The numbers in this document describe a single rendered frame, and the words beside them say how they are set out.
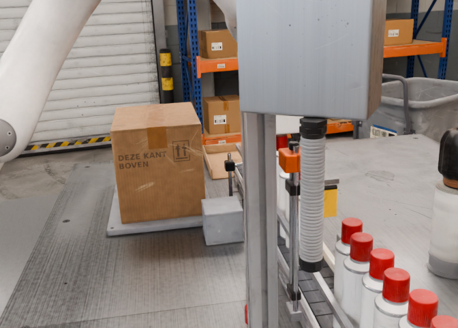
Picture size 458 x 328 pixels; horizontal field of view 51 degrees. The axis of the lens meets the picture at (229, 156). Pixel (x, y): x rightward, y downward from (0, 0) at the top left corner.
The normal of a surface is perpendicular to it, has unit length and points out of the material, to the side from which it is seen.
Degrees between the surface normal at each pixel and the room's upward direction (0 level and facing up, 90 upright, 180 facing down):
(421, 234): 0
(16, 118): 74
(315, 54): 90
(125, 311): 0
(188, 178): 90
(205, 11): 90
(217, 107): 90
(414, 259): 0
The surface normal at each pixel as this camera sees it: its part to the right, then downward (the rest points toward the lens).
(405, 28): 0.29, 0.29
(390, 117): -0.81, 0.27
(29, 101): 0.72, -0.05
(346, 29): -0.44, 0.29
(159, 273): -0.04, -0.95
